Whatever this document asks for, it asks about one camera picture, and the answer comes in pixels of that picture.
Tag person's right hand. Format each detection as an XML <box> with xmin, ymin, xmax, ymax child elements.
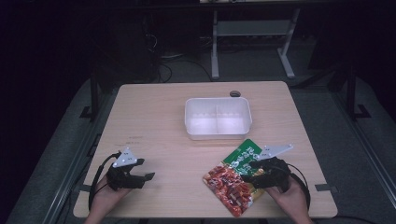
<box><xmin>264</xmin><ymin>174</ymin><xmax>311</xmax><ymax>219</ymax></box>

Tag black metal stand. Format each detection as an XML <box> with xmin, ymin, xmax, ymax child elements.
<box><xmin>78</xmin><ymin>73</ymin><xmax>104</xmax><ymax>122</ymax></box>
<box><xmin>339</xmin><ymin>63</ymin><xmax>372</xmax><ymax>122</ymax></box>

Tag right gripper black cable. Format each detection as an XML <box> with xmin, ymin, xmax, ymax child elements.
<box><xmin>286</xmin><ymin>163</ymin><xmax>312</xmax><ymax>210</ymax></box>

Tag red and green snack packet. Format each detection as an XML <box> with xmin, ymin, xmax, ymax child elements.
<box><xmin>202</xmin><ymin>138</ymin><xmax>266</xmax><ymax>218</ymax></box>

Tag person's left hand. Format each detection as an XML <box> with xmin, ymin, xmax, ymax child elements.
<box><xmin>92</xmin><ymin>175</ymin><xmax>134</xmax><ymax>218</ymax></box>

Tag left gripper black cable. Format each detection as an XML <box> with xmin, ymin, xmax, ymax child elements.
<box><xmin>88</xmin><ymin>151</ymin><xmax>122</xmax><ymax>211</ymax></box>

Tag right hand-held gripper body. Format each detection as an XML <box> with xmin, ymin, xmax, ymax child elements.
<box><xmin>252</xmin><ymin>143</ymin><xmax>294</xmax><ymax>193</ymax></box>

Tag white plastic divided container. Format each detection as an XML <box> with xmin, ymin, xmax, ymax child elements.
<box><xmin>184</xmin><ymin>96</ymin><xmax>253</xmax><ymax>141</ymax></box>

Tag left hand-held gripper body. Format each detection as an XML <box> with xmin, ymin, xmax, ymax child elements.
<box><xmin>106</xmin><ymin>147</ymin><xmax>146</xmax><ymax>191</ymax></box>

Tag floor cables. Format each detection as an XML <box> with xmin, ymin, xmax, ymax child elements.
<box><xmin>143</xmin><ymin>31</ymin><xmax>216</xmax><ymax>84</ymax></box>

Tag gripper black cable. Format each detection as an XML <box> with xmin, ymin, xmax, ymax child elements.
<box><xmin>88</xmin><ymin>151</ymin><xmax>122</xmax><ymax>211</ymax></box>
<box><xmin>286</xmin><ymin>163</ymin><xmax>312</xmax><ymax>210</ymax></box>

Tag white metal desk frame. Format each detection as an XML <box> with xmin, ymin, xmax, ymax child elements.
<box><xmin>210</xmin><ymin>8</ymin><xmax>302</xmax><ymax>80</ymax></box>

